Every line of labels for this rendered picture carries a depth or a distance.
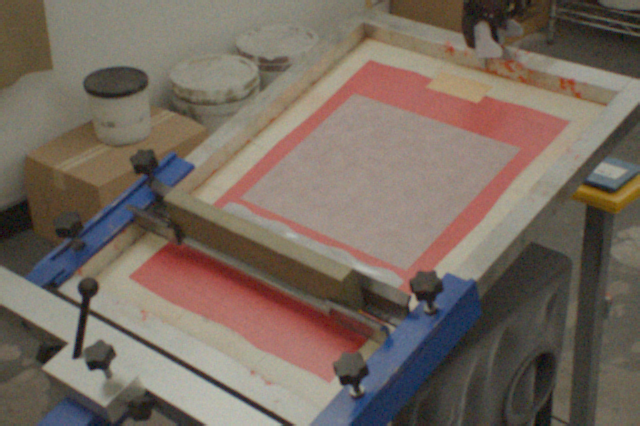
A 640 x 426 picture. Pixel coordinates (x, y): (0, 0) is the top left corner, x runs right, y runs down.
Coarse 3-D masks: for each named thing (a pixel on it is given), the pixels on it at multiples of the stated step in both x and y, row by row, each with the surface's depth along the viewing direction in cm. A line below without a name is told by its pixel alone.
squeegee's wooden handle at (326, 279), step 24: (192, 216) 174; (216, 216) 171; (216, 240) 174; (240, 240) 168; (264, 240) 165; (288, 240) 164; (264, 264) 168; (288, 264) 163; (312, 264) 159; (336, 264) 158; (312, 288) 163; (336, 288) 158
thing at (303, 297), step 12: (192, 240) 178; (204, 252) 176; (216, 252) 175; (228, 264) 173; (240, 264) 172; (252, 276) 170; (264, 276) 169; (276, 288) 167; (288, 288) 166; (300, 300) 165; (312, 300) 164; (324, 312) 162
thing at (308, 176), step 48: (336, 96) 204; (384, 96) 201; (432, 96) 198; (288, 144) 197; (336, 144) 194; (384, 144) 192; (240, 192) 190; (288, 192) 188; (336, 192) 185; (192, 288) 176; (240, 288) 174
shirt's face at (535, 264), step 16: (528, 256) 200; (544, 256) 200; (560, 256) 200; (512, 272) 196; (528, 272) 196; (544, 272) 196; (496, 288) 193; (512, 288) 192; (528, 288) 192; (496, 304) 189; (512, 304) 189; (480, 320) 185; (464, 336) 182
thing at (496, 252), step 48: (336, 48) 210; (432, 48) 205; (288, 96) 204; (576, 96) 190; (624, 96) 182; (240, 144) 198; (576, 144) 177; (528, 192) 171; (528, 240) 168; (48, 288) 179; (480, 288) 162; (144, 336) 166; (240, 384) 156
